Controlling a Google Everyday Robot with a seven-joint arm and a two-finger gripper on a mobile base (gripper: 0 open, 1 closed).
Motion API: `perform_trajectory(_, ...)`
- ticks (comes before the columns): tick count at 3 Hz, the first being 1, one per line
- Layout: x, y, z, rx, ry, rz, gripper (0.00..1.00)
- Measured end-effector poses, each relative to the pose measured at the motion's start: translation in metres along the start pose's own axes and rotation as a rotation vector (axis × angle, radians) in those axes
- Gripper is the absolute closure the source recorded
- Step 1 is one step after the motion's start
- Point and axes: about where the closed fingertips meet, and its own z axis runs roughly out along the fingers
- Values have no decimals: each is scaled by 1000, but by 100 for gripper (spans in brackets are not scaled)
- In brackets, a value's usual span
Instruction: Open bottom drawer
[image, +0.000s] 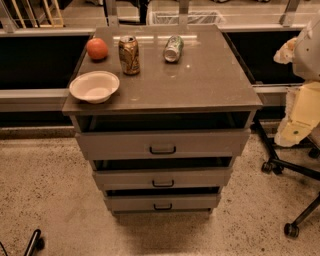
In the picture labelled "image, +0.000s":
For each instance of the grey bottom drawer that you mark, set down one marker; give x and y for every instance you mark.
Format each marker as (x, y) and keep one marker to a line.
(161, 203)

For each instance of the grey drawer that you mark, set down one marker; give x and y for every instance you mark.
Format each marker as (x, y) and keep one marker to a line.
(164, 178)
(161, 203)
(162, 144)

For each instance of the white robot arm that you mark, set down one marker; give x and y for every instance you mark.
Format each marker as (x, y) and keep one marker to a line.
(302, 112)

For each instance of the grey drawer cabinet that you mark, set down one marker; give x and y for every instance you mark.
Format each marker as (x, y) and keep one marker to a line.
(205, 90)

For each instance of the grey top drawer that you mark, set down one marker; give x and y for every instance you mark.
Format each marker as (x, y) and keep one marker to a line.
(162, 144)

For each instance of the grey middle drawer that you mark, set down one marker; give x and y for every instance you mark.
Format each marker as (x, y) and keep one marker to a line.
(164, 178)

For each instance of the white paper bowl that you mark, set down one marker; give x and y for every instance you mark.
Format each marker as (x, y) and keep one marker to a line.
(94, 87)

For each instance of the green lying soda can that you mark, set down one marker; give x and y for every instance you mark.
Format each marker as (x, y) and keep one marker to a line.
(173, 49)

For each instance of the gold upright soda can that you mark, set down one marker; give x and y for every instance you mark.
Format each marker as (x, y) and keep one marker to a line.
(129, 55)

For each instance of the orange round fruit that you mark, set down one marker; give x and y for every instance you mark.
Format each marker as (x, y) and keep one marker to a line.
(97, 49)

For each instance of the black office chair base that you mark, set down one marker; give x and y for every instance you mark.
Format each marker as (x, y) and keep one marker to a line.
(276, 165)

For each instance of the black chair leg left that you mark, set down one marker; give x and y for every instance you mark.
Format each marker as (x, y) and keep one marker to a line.
(36, 243)

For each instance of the wire mesh bin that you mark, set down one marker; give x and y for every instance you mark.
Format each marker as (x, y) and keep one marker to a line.
(192, 18)

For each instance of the wooden chair frame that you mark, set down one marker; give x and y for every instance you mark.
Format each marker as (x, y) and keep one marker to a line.
(35, 13)

